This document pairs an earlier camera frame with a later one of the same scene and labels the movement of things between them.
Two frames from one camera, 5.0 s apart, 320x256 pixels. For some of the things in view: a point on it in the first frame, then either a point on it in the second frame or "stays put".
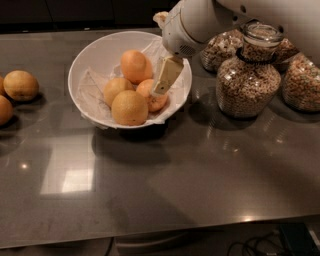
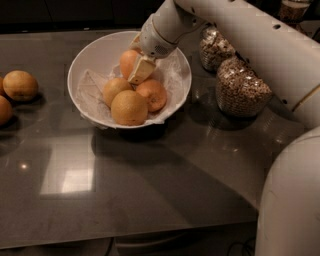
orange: [156, 102] stays put
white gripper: [181, 31] to [154, 42]
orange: [135, 66] stays put
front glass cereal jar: [249, 85] stays put
